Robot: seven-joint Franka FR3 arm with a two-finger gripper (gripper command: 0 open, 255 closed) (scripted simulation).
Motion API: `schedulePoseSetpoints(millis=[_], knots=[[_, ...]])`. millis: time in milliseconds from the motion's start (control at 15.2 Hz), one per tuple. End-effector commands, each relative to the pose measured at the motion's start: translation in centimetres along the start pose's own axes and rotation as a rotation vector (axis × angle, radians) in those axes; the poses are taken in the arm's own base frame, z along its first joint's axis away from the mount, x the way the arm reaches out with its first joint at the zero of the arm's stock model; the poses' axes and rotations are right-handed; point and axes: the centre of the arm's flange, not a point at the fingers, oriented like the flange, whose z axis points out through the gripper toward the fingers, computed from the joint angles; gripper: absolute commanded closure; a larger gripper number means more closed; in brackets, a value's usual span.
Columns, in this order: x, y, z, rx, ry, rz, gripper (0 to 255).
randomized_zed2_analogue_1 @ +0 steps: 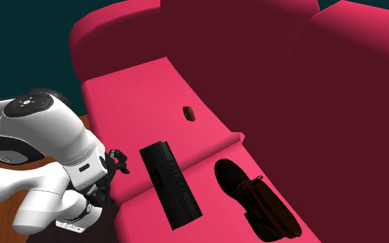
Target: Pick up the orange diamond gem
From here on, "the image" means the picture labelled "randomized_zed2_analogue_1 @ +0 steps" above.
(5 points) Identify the black flat rectangular box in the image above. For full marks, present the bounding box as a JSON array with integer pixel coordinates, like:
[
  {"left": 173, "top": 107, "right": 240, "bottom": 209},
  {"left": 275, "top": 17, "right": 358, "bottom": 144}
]
[{"left": 138, "top": 140, "right": 203, "bottom": 231}]

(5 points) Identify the small brown block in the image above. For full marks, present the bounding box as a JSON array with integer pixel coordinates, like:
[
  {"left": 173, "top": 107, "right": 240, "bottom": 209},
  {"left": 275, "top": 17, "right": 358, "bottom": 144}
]
[{"left": 182, "top": 106, "right": 196, "bottom": 122}]

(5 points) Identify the dark brown laced boot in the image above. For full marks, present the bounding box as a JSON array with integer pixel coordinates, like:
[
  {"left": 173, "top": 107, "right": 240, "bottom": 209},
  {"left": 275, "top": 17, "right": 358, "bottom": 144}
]
[{"left": 214, "top": 158, "right": 303, "bottom": 243}]

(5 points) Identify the red sofa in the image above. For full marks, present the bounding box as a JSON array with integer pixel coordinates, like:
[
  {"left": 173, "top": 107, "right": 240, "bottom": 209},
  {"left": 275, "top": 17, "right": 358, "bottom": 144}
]
[{"left": 68, "top": 0, "right": 389, "bottom": 243}]

